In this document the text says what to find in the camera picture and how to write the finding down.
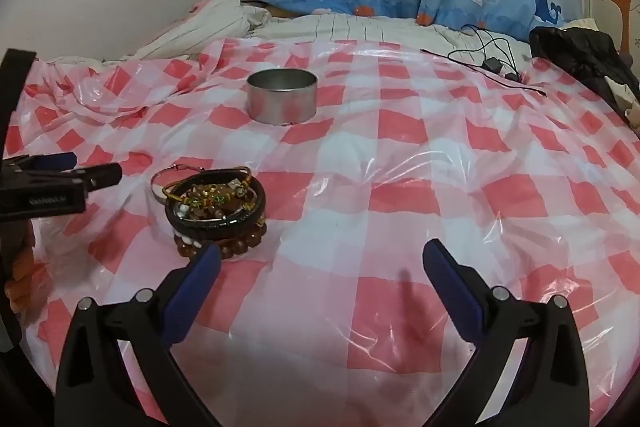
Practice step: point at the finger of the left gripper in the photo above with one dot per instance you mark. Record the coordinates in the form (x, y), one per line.
(40, 163)
(90, 179)

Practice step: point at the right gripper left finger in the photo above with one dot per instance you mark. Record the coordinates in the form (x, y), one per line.
(94, 388)

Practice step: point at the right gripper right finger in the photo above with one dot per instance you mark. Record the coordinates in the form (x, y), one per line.
(550, 387)

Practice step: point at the thin silver bangle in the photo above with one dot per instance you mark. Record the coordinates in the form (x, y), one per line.
(164, 180)

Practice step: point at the folded white pink blanket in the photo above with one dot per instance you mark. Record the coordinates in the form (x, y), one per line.
(206, 21)

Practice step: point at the round silver metal tin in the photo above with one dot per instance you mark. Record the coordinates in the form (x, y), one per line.
(282, 96)

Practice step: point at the red white checkered plastic sheet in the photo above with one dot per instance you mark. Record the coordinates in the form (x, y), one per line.
(331, 320)

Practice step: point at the black jacket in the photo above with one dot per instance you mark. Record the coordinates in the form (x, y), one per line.
(590, 56)

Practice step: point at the white striped bed sheet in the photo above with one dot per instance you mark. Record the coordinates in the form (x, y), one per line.
(471, 45)

